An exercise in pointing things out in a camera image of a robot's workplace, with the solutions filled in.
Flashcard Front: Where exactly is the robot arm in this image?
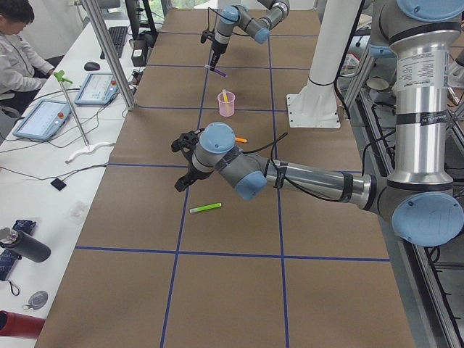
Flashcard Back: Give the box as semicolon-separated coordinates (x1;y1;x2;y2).
171;1;463;247
201;1;290;71

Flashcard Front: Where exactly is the black computer mouse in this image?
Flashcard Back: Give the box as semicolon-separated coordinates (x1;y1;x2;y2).
83;62;100;71

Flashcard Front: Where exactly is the small black box device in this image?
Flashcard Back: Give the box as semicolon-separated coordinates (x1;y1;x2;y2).
50;178;67;191

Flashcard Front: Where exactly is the black keyboard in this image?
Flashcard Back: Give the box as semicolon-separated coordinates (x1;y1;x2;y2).
108;26;128;58

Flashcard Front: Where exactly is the blue teach pendant far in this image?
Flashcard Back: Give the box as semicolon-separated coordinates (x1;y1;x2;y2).
74;72;119;107

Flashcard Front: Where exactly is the red bottle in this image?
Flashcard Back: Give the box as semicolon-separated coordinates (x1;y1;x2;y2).
1;310;45;339

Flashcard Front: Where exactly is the aluminium frame post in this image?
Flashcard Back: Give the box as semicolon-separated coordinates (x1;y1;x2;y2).
80;0;135;111

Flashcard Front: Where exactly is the purple highlighter pen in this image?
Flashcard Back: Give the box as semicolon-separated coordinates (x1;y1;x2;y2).
204;65;228;78

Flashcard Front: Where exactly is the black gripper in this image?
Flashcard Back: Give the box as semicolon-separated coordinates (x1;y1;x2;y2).
175;152;212;192
210;39;228;69

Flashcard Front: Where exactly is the blue teach pendant near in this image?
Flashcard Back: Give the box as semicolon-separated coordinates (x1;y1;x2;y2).
13;99;71;141

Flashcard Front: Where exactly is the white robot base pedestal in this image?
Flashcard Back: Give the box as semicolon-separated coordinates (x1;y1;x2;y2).
287;0;363;129

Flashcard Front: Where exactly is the dark blue folded umbrella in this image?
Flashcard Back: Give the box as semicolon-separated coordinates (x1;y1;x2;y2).
0;219;38;297

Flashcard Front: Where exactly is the green handled reacher grabber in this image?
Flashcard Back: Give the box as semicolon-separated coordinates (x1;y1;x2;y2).
53;70;116;165

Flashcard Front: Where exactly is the black cardboard box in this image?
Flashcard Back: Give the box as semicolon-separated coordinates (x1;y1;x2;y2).
131;34;153;67

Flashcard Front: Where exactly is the blue teach pendant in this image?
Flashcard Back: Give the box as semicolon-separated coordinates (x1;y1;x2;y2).
13;99;71;141
74;72;119;107

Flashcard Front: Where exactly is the pink mesh pen holder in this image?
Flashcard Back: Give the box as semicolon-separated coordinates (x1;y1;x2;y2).
217;90;236;117

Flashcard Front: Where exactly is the brown paper table mat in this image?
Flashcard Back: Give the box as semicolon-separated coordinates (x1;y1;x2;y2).
37;9;414;347

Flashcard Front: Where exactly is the black water bottle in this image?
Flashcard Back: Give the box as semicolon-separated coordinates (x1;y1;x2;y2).
1;228;51;263

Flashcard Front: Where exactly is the green highlighter pen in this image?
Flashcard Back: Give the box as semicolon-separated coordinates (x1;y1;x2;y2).
189;202;222;214

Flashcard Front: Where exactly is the seated person white shirt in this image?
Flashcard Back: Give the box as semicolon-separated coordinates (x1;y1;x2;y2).
1;0;54;113

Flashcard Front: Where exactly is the yellow highlighter pen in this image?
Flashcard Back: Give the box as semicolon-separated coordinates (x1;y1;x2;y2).
222;89;229;113

